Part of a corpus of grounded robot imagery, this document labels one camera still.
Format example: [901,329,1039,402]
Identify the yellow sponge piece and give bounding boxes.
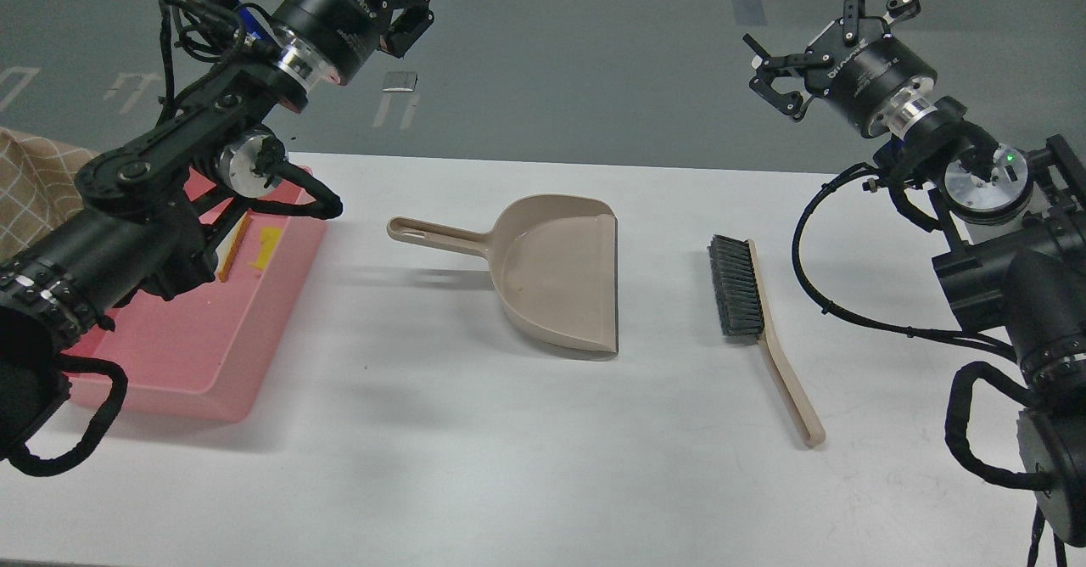
[249,226,283,272]

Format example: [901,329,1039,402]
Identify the beige plastic dustpan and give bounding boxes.
[386,194,619,355]

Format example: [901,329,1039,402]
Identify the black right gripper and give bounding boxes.
[742,0,938,139]

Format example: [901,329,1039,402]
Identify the pink plastic bin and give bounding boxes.
[70,211,327,423]

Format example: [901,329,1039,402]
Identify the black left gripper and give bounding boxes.
[272,0,434,85]

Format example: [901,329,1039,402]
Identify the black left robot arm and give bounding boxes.
[1,0,434,477]

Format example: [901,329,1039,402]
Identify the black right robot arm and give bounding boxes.
[743,0,1083,566]

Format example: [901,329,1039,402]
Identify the beige hand brush black bristles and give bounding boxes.
[708,234,826,448]

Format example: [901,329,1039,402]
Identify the white bread slice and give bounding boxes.
[215,212,251,284]

